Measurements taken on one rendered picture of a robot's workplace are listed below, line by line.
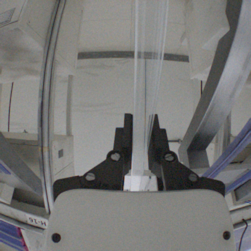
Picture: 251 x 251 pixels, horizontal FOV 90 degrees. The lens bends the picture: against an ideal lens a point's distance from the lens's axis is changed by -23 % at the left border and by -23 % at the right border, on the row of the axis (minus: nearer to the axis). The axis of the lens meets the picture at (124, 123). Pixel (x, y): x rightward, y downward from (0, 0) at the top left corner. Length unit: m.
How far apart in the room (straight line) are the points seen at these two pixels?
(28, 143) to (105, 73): 1.51
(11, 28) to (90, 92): 1.65
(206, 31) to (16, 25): 0.51
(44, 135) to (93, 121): 1.46
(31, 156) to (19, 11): 0.64
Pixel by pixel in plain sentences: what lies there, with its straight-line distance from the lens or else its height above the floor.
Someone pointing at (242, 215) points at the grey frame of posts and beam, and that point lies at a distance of 0.88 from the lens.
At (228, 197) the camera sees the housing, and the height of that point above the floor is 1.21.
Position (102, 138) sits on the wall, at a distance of 2.03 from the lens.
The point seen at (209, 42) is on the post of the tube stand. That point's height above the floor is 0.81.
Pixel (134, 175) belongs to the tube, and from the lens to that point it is 0.19.
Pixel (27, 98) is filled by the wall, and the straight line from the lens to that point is 2.48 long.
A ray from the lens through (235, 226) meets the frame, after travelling 0.86.
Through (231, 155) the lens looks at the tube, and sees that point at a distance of 0.19.
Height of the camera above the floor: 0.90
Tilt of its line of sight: 1 degrees up
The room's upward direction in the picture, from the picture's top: 179 degrees counter-clockwise
